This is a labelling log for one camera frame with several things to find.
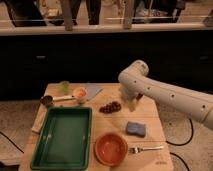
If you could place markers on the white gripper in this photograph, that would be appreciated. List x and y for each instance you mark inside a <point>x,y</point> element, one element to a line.
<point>130,97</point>

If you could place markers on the dark grape bunch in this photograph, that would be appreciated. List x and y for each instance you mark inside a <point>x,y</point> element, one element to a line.
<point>111,107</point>

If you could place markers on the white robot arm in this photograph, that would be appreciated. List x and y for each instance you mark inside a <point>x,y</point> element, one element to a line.
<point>197,105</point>

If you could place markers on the orange red bowl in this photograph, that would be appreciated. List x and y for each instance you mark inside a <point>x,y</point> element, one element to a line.
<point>110,149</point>

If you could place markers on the blue sponge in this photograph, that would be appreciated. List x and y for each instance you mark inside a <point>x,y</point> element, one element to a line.
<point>137,129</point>

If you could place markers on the grey blue cloth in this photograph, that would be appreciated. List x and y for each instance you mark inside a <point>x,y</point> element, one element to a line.
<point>92,90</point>

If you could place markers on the silver fork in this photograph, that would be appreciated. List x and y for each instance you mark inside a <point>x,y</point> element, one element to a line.
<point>135,150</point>

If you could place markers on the small orange cup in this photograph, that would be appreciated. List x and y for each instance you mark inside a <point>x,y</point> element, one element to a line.
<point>80,94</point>

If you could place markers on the green clear glass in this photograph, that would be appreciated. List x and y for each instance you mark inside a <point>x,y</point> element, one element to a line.
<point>64,87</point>

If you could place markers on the green plastic tray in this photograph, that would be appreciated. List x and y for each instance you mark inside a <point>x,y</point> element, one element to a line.
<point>64,140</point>

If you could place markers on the black scoop wooden handle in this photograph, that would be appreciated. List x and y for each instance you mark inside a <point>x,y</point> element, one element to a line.
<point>48,100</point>

